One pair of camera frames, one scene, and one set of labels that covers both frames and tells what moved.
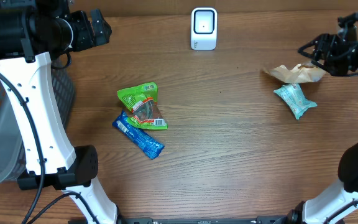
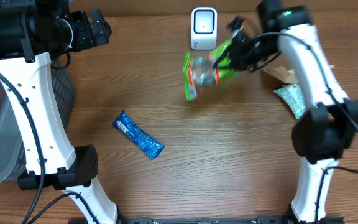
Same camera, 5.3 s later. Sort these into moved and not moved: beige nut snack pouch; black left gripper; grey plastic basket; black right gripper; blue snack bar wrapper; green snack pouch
Moved: green snack pouch; black right gripper
Not moved: black left gripper; beige nut snack pouch; blue snack bar wrapper; grey plastic basket
